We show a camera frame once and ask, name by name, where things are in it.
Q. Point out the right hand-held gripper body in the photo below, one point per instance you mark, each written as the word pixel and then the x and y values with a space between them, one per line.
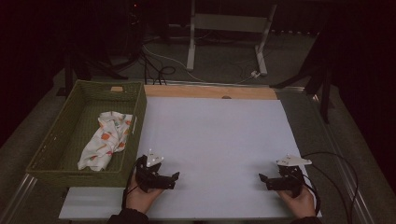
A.
pixel 292 180

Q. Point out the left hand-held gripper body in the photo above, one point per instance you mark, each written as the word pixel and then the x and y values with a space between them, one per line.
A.
pixel 149 179

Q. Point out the white patterned baby pants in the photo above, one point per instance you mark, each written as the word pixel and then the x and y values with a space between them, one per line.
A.
pixel 102 143

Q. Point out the green woven basket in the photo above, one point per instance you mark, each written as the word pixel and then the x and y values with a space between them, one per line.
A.
pixel 62 130

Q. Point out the wooden board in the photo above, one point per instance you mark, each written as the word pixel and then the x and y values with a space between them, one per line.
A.
pixel 186 92

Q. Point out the white plug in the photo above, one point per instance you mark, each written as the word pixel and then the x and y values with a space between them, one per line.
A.
pixel 254 74

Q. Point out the dark stand with splayed legs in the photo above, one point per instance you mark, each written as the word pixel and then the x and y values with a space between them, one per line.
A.
pixel 82 70

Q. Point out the metal rail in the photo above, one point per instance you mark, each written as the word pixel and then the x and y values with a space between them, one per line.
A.
pixel 345 174
pixel 18 194

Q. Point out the dark stand with tall post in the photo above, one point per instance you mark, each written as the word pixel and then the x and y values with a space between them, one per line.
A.
pixel 325 93

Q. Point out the white metal table frame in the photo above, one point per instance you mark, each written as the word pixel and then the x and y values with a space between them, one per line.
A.
pixel 229 22

